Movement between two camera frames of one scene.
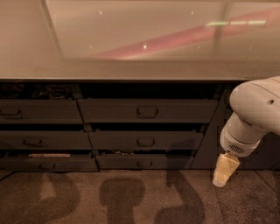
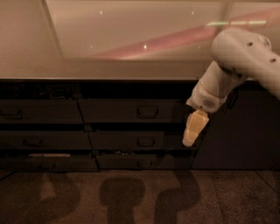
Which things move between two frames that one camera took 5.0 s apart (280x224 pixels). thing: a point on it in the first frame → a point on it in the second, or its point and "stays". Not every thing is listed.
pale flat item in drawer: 49,155 stays
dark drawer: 148,110 stays
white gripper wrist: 236,144 → 206,99
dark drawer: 144,140 stays
